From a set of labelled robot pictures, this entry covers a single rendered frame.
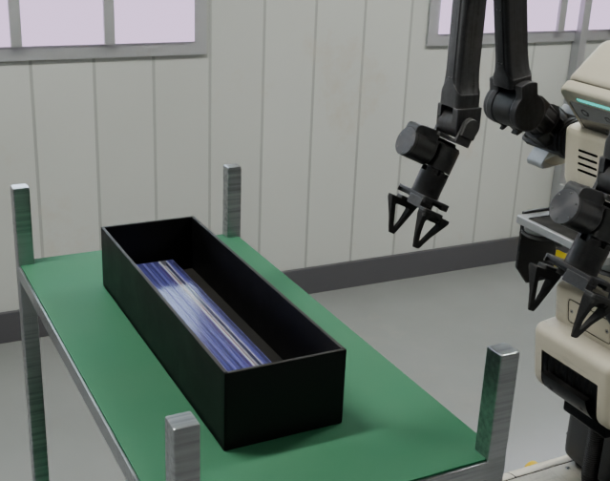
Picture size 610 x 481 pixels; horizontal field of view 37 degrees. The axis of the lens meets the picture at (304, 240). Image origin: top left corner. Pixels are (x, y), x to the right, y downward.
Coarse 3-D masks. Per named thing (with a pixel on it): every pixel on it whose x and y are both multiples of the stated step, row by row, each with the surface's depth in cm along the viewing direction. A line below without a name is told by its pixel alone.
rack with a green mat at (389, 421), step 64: (64, 256) 176; (256, 256) 180; (64, 320) 150; (128, 320) 151; (320, 320) 154; (128, 384) 132; (384, 384) 135; (512, 384) 115; (128, 448) 117; (192, 448) 96; (256, 448) 118; (320, 448) 118; (384, 448) 119; (448, 448) 120
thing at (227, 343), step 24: (144, 264) 162; (168, 264) 163; (168, 288) 153; (192, 288) 153; (192, 312) 144; (216, 312) 145; (216, 336) 137; (240, 336) 137; (240, 360) 130; (264, 360) 131
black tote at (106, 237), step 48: (144, 240) 164; (192, 240) 168; (144, 288) 140; (240, 288) 150; (144, 336) 144; (192, 336) 122; (288, 336) 135; (192, 384) 125; (240, 384) 114; (288, 384) 118; (336, 384) 121; (240, 432) 117; (288, 432) 120
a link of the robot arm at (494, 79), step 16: (496, 0) 175; (512, 0) 173; (496, 16) 176; (512, 16) 174; (496, 32) 178; (512, 32) 176; (496, 48) 180; (512, 48) 177; (496, 64) 181; (512, 64) 178; (528, 64) 180; (496, 80) 182; (512, 80) 179; (528, 80) 180; (528, 96) 179; (512, 112) 180; (528, 112) 180; (544, 112) 182; (528, 128) 182
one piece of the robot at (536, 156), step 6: (564, 108) 193; (570, 108) 192; (570, 114) 191; (534, 150) 194; (540, 150) 192; (528, 156) 194; (534, 156) 193; (540, 156) 192; (546, 156) 190; (528, 162) 195; (534, 162) 193; (540, 162) 191; (546, 162) 191
